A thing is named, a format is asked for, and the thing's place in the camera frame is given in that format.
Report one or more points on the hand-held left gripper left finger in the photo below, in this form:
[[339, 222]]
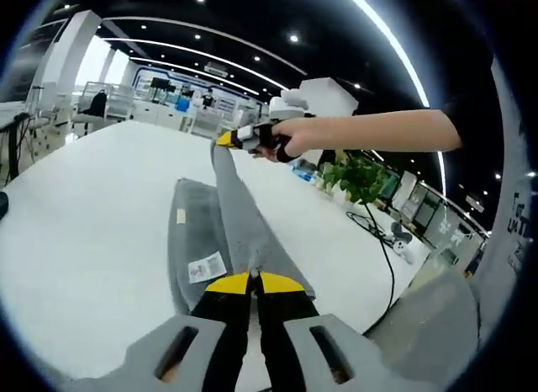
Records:
[[168, 358]]

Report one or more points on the person's right hand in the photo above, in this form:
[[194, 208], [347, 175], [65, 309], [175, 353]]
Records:
[[300, 137]]

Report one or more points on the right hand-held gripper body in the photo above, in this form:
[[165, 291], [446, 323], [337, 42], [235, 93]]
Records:
[[288, 108]]

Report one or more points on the small grey holder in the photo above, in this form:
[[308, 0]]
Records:
[[399, 230]]

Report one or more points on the green potted plant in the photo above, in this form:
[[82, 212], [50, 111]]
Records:
[[357, 179]]

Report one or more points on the person's grey printed shirt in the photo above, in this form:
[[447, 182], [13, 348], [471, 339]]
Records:
[[513, 198]]

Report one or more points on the blue box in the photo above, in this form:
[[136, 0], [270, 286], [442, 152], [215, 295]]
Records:
[[181, 104]]

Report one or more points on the white handheld controller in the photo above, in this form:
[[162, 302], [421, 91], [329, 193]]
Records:
[[403, 250]]

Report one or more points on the black monitor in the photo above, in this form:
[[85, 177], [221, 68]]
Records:
[[159, 83]]

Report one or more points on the black metal stand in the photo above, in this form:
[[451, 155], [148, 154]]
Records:
[[14, 148]]

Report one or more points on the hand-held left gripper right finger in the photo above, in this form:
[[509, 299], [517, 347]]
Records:
[[319, 358]]

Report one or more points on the small black device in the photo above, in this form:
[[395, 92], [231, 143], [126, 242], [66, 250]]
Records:
[[3, 205]]

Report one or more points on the black backpack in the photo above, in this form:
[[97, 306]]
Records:
[[94, 102]]

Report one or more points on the grey towel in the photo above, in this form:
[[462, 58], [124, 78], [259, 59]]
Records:
[[239, 215]]

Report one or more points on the ceiling air conditioner vent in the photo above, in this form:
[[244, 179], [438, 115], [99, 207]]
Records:
[[216, 69]]

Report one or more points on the blue packet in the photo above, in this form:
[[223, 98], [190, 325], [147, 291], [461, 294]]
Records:
[[303, 173]]

